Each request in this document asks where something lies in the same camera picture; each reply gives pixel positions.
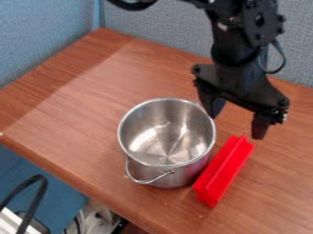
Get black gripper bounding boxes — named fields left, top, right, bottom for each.
left=192, top=64, right=290, bottom=140

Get black bag strap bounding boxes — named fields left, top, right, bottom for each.
left=0, top=174, right=49, bottom=234

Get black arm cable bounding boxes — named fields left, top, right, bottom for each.
left=255, top=38, right=287, bottom=75

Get red rectangular block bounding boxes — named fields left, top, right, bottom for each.
left=192, top=135, right=254, bottom=207

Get metal pot with handles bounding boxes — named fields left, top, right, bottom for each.
left=117, top=98, right=216, bottom=188

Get white striped bag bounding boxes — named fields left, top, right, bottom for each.
left=0, top=207, right=50, bottom=234

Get white cables under table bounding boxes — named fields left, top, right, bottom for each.
left=62, top=199, right=123, bottom=234

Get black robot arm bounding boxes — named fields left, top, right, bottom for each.
left=179, top=0, right=290, bottom=140

